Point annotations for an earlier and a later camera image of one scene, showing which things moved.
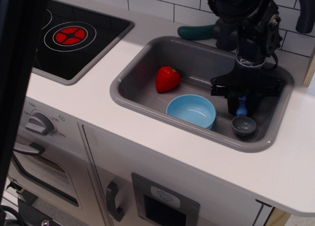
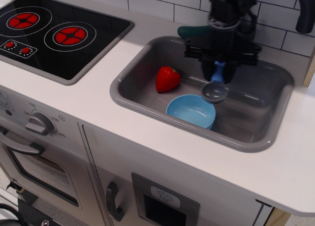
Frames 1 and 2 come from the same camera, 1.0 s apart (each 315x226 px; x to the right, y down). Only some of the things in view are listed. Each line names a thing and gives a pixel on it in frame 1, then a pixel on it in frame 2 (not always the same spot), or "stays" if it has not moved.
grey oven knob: [40, 123] stays
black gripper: [246, 80] -> [225, 44]
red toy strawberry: [167, 79] stays
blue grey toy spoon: [241, 110] -> [217, 76]
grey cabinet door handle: [116, 214] stays
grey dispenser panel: [158, 206] stays
